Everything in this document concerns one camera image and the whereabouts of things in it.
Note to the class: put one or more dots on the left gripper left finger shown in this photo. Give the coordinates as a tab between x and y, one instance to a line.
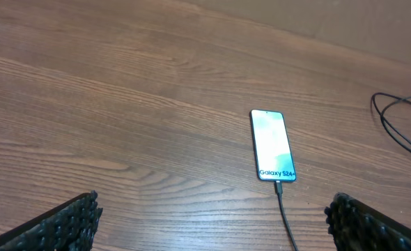
68	227

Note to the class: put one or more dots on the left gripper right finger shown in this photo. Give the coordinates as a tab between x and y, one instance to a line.
356	226

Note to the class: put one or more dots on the blue Galaxy smartphone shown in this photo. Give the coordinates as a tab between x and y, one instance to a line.
274	159

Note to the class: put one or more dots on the cardboard backdrop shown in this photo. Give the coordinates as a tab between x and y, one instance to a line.
378	27

